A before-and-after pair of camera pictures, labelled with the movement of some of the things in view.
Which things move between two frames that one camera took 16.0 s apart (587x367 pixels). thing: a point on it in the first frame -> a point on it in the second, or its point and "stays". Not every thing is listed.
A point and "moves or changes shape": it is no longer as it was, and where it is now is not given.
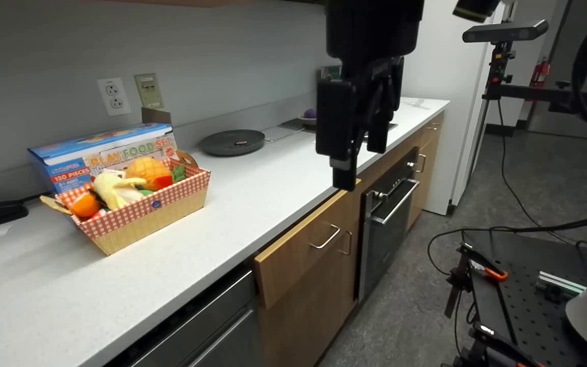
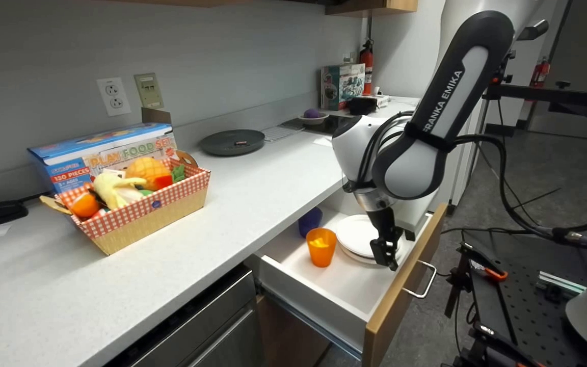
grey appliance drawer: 224,331 stays
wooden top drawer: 329,233 moves or changes shape
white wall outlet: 115,96 stays
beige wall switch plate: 149,89 stays
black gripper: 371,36 -> 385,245
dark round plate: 231,142 stays
